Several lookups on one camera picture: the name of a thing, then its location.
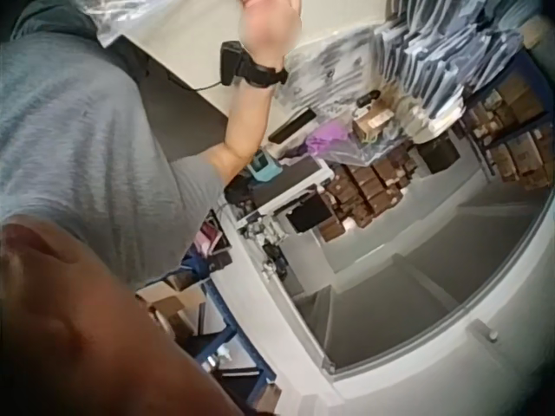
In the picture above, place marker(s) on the black box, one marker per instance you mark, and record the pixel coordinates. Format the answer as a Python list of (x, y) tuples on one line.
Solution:
[(310, 212)]

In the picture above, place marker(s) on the purple plastic bag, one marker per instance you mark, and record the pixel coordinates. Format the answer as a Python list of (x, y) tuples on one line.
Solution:
[(327, 136)]

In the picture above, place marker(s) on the stack of brown cardboard boxes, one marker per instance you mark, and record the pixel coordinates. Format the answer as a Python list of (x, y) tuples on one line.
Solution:
[(368, 190)]

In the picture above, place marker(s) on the black wrist band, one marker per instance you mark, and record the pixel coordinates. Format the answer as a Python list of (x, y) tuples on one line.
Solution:
[(247, 67)]

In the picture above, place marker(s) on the small brown cardboard box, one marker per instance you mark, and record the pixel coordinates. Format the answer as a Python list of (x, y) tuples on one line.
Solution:
[(373, 123)]

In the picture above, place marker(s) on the clear plastic bag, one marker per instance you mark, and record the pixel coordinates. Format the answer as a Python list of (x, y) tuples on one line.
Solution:
[(108, 17)]

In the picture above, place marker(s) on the pink booklet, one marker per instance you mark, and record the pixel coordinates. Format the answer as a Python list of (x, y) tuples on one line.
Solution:
[(208, 240)]

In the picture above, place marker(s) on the person's right hand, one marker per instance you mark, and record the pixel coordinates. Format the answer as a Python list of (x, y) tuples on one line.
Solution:
[(271, 30)]

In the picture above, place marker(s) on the teal tape dispenser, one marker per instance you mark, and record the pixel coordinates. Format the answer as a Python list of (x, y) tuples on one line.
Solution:
[(262, 167)]

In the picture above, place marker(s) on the blue shelf with cartons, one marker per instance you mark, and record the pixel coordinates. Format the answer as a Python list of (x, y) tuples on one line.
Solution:
[(511, 130)]

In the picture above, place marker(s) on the blue metal rack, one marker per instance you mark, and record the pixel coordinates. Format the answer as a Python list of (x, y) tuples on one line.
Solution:
[(225, 329)]

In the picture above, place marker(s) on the black scanner device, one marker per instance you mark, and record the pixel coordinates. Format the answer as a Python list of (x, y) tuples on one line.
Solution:
[(368, 99)]

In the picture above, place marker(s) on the open cardboard carton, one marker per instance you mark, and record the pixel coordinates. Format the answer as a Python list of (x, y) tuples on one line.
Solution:
[(171, 305)]

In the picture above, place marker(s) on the black bin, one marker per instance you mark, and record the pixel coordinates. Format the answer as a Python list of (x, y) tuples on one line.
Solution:
[(438, 154)]

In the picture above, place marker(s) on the black stapler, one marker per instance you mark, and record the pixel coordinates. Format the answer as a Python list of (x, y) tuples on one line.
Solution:
[(292, 125)]

